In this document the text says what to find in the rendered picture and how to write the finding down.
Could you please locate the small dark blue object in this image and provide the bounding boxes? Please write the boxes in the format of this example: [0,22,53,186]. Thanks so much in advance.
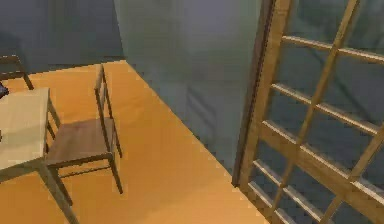
[0,82,10,100]

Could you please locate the brown wooden chair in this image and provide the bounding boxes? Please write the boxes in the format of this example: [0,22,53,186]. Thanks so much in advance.
[44,63,124,207]
[0,54,35,91]

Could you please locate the pale wooden table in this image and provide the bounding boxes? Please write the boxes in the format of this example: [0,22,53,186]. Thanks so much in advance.
[0,87,80,224]

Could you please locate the wooden framed glass door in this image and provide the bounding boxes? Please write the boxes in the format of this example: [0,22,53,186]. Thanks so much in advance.
[231,0,384,224]

